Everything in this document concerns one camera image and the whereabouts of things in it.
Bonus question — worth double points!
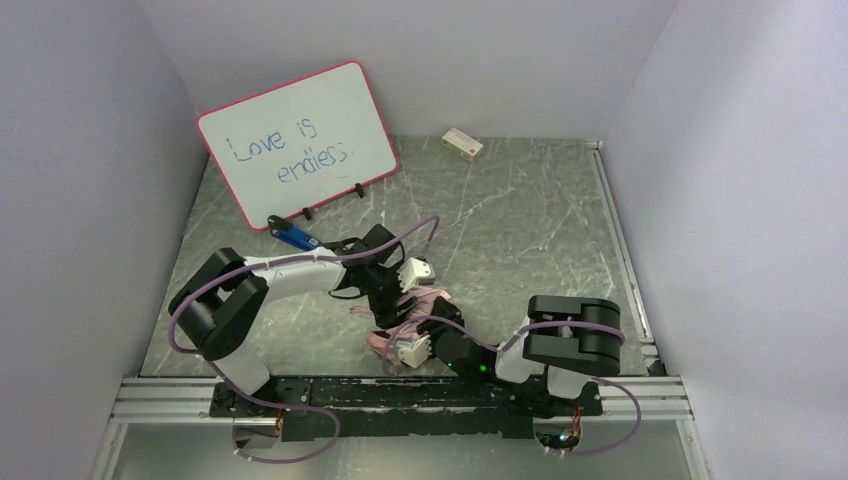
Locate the pink and black folding umbrella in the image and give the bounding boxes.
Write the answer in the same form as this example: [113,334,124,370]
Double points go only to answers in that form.
[365,286,455,368]

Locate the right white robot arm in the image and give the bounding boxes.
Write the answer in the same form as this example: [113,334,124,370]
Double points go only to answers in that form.
[417,295,625,399]

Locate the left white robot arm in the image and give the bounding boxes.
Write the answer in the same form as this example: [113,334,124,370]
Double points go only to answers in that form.
[168,224,418,402]

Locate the blue stapler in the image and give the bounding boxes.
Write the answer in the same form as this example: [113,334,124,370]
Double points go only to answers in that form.
[267,215,323,251]

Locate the small white cardboard box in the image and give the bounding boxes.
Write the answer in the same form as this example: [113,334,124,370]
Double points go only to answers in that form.
[441,128,484,162]

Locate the pink framed whiteboard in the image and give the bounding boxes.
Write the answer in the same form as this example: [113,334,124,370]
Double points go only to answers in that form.
[196,60,399,230]

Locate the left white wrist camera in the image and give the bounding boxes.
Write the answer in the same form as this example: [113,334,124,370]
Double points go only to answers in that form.
[398,258,436,290]

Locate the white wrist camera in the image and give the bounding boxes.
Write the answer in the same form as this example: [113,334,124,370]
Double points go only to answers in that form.
[395,335,432,368]
[398,258,436,290]

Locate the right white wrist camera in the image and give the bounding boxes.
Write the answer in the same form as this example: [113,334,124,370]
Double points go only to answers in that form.
[395,335,432,368]

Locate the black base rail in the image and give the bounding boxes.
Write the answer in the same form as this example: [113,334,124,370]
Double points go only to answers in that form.
[208,376,603,442]

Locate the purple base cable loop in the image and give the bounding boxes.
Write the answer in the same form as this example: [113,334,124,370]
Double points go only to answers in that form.
[230,397,342,465]

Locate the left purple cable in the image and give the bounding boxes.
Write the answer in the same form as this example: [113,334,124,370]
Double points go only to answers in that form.
[168,215,441,412]

